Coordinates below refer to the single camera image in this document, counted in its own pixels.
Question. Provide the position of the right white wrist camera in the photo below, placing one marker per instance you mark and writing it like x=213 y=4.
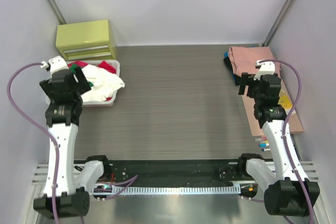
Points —
x=264 y=68

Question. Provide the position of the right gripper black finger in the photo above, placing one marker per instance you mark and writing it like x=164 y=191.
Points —
x=250 y=92
x=243 y=83

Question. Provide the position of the pink folded t shirt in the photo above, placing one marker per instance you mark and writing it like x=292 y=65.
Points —
x=243 y=59

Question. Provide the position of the white printed t shirt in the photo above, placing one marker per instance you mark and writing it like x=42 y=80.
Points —
x=104 y=84

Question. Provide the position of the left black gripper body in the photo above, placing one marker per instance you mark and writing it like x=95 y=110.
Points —
x=65 y=83

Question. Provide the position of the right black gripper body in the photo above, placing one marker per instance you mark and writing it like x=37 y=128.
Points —
x=244 y=84

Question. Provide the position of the yellow picture book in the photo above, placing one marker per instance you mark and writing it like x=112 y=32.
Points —
x=284 y=100

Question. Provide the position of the white plastic basket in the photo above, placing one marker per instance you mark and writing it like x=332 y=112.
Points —
x=109 y=101

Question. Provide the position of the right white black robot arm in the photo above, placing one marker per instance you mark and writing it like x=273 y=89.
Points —
x=287 y=190

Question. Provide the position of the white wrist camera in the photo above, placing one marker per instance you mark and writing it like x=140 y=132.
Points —
x=54 y=65
x=264 y=68

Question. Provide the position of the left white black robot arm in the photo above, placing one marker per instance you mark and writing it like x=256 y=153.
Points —
x=66 y=195

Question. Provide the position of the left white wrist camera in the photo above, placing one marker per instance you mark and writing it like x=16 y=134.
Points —
x=54 y=65

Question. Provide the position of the white slotted cable duct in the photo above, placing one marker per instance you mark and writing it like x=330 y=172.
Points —
x=104 y=190

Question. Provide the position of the red t shirt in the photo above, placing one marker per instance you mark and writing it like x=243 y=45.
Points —
x=103 y=65

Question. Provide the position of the brown cardboard sheet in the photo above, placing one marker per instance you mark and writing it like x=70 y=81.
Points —
x=294 y=122

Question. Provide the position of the black folded t shirt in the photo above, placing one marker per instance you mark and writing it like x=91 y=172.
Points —
x=229 y=66

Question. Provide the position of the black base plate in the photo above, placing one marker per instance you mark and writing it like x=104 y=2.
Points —
x=178 y=173

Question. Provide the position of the yellow-green drawer box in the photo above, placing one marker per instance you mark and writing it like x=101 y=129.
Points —
x=86 y=40

